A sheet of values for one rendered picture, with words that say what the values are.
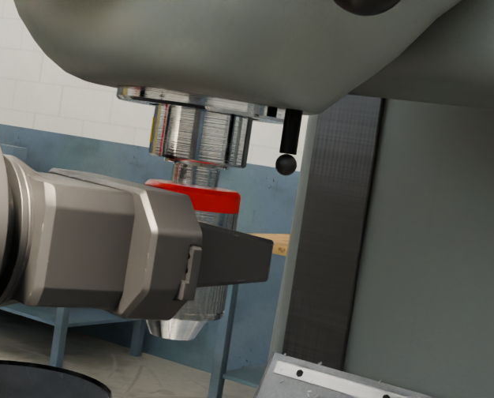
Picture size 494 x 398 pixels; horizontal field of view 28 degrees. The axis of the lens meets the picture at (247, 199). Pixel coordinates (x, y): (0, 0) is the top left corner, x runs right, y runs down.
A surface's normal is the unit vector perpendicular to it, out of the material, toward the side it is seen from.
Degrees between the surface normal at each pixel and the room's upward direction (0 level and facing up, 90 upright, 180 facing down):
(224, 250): 90
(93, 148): 90
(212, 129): 90
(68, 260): 90
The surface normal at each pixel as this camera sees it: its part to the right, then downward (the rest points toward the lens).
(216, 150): 0.41, 0.11
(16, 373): 0.20, 0.02
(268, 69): 0.37, 0.75
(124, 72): -0.37, 0.83
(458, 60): -0.56, 0.41
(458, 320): -0.55, -0.04
